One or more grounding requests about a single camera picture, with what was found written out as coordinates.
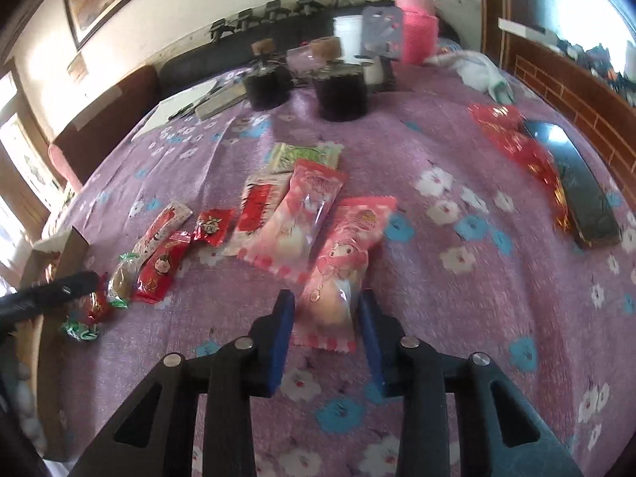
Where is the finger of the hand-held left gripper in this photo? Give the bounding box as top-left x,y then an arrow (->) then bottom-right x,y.
0,270 -> 101,323

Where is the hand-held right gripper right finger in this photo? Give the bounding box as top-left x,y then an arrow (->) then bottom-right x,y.
359,289 -> 584,477

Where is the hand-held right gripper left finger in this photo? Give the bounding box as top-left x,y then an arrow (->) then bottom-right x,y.
67,289 -> 296,477

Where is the cardboard tray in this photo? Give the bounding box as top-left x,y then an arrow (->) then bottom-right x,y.
17,226 -> 93,463

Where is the red candy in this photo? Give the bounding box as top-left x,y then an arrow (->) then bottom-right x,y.
84,278 -> 112,324

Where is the brown candy green wrapper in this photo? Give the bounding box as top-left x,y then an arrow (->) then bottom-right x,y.
107,252 -> 142,309

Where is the pink snack packet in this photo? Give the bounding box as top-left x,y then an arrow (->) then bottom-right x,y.
293,196 -> 398,353
237,159 -> 349,286

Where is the long white red snack packet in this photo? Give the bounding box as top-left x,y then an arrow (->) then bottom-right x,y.
132,200 -> 194,259

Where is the small red snack packet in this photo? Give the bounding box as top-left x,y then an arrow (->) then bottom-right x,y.
191,207 -> 235,246

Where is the white red-label snack packet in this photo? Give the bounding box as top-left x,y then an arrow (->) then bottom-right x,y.
223,171 -> 294,256

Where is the green snack packet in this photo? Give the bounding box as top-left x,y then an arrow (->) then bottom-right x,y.
268,142 -> 345,172

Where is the wooden glass door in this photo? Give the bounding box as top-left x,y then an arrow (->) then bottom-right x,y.
0,70 -> 65,259

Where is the brown sofa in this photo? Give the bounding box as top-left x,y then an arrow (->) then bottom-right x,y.
48,64 -> 160,192

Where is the white flat box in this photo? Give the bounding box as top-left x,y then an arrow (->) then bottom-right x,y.
132,78 -> 219,140

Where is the black pen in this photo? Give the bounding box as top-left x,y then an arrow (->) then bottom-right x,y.
168,94 -> 212,121

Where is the red plastic bag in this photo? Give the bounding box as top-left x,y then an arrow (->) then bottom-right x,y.
469,103 -> 572,232

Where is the grey flat case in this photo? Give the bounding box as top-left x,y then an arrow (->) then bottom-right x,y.
194,79 -> 246,120

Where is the blue red packet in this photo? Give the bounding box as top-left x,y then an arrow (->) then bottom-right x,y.
519,120 -> 623,249

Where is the white jar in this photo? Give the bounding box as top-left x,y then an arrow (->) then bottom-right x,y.
365,54 -> 396,93

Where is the white cloth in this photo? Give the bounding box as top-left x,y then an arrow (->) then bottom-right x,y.
425,42 -> 518,103

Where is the white cup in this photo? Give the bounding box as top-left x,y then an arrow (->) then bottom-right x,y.
332,15 -> 366,60

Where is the grey printed card pack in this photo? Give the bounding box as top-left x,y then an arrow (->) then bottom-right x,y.
359,6 -> 404,58

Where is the pink bottle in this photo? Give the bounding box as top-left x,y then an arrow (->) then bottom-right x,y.
395,0 -> 440,65

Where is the brick pattern wooden cabinet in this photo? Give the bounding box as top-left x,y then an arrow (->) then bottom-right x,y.
497,17 -> 636,194

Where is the small wall plaque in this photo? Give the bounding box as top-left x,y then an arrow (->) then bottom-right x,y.
67,54 -> 89,83

